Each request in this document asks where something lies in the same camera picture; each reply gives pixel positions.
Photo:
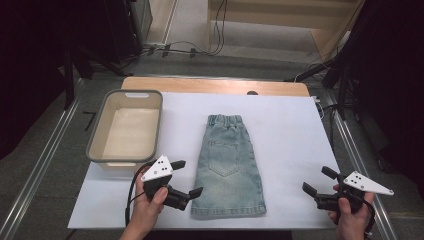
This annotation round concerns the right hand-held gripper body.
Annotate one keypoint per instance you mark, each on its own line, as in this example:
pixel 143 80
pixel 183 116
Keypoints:
pixel 365 185

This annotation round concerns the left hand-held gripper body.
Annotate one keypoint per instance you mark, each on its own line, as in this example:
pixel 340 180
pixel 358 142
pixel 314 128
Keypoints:
pixel 158 170

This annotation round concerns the light blue denim skirt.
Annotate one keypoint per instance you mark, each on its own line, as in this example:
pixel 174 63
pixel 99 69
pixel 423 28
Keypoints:
pixel 228 170

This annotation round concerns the beige basket with grey rim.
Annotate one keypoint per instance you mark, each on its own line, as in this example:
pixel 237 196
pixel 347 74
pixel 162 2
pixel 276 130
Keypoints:
pixel 130 133

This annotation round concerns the person's right hand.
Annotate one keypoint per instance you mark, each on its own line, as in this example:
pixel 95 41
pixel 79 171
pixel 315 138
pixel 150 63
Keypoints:
pixel 350 226

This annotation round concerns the person's left hand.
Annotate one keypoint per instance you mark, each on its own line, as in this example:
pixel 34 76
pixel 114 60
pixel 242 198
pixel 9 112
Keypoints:
pixel 146 213

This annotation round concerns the white table sheet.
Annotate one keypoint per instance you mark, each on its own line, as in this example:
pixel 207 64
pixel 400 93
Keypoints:
pixel 293 140

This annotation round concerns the white power strip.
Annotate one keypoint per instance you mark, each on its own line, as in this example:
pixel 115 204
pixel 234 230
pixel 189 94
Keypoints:
pixel 315 99

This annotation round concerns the black metal stand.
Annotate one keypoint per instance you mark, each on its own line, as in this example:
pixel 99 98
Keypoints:
pixel 341 96
pixel 69 83

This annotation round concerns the black curtain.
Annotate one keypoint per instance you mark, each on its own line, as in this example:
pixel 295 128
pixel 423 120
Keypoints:
pixel 393 83
pixel 26 66

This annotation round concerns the grey computer tower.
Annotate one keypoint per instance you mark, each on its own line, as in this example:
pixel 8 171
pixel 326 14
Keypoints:
pixel 141 20

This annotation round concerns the beige wooden furniture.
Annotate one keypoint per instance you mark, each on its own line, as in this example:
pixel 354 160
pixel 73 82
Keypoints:
pixel 283 15

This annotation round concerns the aluminium floor rail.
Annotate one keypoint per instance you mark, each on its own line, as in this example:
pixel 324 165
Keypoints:
pixel 41 166
pixel 358 165

